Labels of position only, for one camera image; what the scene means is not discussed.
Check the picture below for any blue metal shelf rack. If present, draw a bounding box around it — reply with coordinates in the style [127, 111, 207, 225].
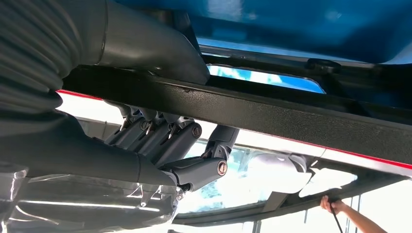
[114, 0, 412, 95]

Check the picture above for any person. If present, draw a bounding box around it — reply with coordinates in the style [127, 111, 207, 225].
[320, 195, 389, 233]

